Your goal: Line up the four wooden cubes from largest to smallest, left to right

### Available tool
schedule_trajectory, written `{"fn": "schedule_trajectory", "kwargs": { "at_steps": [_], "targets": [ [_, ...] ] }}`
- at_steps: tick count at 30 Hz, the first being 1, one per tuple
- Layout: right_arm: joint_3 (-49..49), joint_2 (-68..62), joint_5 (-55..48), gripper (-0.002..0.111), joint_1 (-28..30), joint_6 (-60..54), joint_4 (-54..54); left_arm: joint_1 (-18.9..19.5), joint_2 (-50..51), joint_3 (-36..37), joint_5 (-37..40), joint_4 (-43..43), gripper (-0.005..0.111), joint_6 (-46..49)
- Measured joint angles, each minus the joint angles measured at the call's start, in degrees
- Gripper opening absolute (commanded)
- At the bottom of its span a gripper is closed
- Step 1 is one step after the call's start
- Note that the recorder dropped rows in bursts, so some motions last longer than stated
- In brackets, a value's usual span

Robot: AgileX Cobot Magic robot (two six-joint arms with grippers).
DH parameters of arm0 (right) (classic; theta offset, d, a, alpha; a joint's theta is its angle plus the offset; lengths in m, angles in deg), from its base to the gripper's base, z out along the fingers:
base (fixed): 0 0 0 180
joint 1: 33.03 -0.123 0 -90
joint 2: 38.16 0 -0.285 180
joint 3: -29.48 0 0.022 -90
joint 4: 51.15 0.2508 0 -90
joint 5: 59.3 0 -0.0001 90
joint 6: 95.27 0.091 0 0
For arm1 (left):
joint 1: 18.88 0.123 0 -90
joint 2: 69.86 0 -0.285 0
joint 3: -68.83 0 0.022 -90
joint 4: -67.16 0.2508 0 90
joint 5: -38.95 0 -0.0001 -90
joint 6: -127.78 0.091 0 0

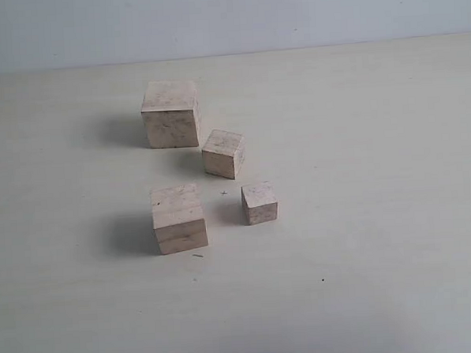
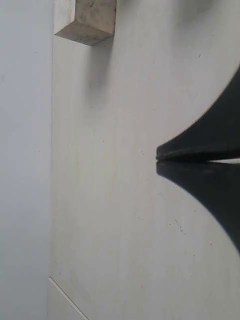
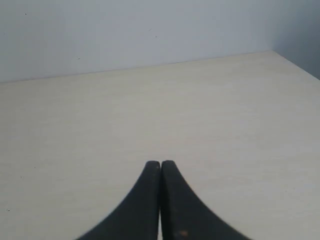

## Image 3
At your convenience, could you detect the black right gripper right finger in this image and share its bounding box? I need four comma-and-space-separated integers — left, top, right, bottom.
161, 160, 244, 240

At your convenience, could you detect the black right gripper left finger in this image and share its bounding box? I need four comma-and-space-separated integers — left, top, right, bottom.
79, 161, 160, 240

